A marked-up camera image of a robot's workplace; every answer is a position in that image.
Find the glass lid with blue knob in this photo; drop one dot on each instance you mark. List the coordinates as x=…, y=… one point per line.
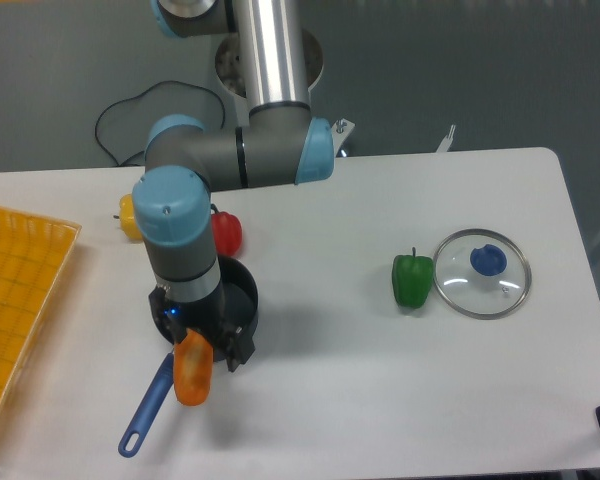
x=481, y=274

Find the black pot with blue handle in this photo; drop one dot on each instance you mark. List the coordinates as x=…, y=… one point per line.
x=225, y=269

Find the yellow bell pepper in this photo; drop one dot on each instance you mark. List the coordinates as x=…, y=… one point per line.
x=126, y=218

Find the orange plastic basket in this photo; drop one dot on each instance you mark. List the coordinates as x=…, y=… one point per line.
x=34, y=250

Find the green bell pepper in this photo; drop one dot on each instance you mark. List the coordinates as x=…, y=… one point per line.
x=412, y=279

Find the red bell pepper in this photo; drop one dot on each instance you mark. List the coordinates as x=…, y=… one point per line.
x=227, y=232

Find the long orange bread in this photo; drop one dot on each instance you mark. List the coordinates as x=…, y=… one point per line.
x=192, y=369

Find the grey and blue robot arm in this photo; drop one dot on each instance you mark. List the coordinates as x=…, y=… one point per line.
x=197, y=288

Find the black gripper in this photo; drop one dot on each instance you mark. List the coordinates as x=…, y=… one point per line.
x=226, y=319

